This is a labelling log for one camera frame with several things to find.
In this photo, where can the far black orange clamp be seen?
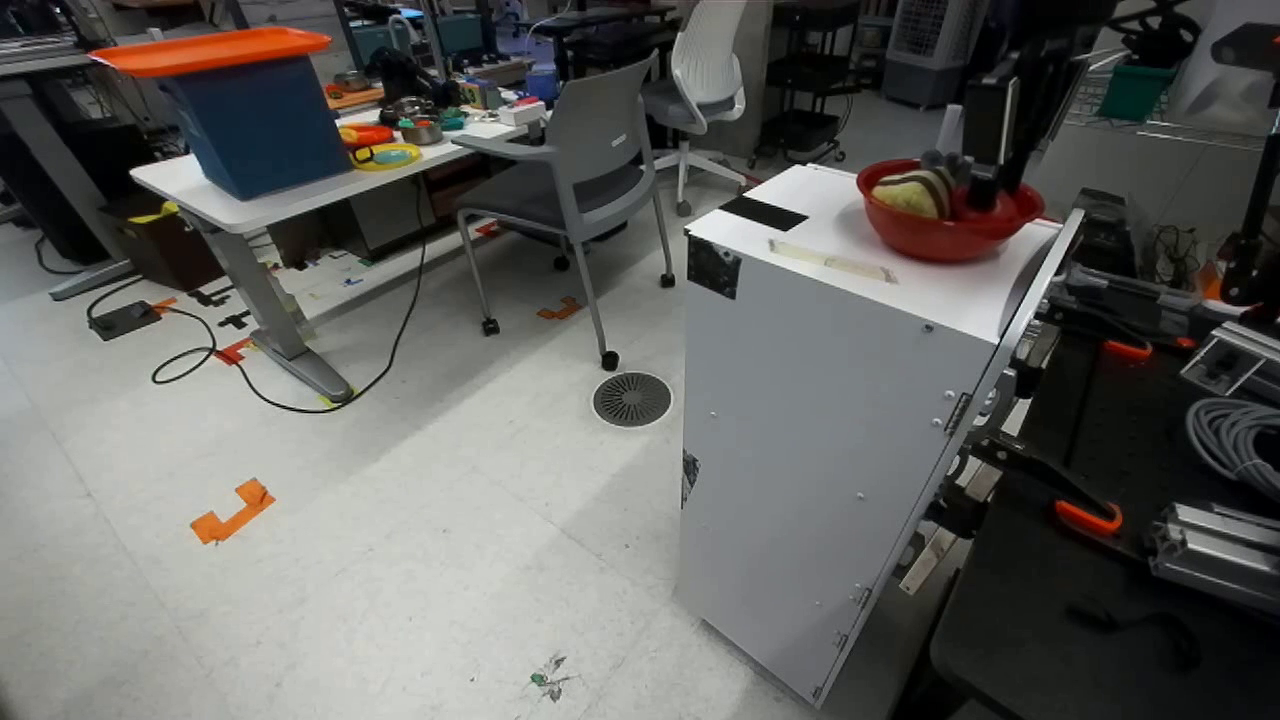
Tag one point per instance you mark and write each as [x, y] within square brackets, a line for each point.
[1110, 329]

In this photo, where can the black orange clamp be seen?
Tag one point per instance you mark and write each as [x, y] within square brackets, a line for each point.
[1110, 329]
[1070, 502]

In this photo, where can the grey office chair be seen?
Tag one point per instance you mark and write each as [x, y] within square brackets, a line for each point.
[585, 178]

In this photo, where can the orange floor tape marker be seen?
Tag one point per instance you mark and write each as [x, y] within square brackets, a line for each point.
[222, 524]

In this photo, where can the blue storage bin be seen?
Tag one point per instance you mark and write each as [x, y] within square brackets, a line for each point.
[256, 131]

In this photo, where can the orange bin lid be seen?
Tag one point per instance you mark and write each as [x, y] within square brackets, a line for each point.
[214, 49]

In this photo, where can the black perforated table plate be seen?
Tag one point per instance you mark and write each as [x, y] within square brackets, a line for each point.
[1050, 624]

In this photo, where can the white toy kitchen cabinet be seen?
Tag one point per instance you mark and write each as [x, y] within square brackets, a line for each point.
[831, 381]

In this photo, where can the yellow green plush item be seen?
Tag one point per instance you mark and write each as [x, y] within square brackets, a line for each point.
[912, 193]

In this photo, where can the red plastic bowl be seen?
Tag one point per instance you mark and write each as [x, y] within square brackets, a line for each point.
[962, 239]

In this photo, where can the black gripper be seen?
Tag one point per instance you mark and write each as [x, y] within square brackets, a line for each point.
[1011, 104]

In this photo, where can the near black orange clamp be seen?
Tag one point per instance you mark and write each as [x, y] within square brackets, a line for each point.
[1070, 502]

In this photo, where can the white swivel chair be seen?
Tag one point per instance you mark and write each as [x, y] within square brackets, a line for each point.
[705, 84]

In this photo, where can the white desk table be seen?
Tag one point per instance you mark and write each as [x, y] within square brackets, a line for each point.
[234, 226]

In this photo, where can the aluminium extrusion bar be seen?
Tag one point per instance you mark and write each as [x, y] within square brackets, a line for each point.
[1218, 549]

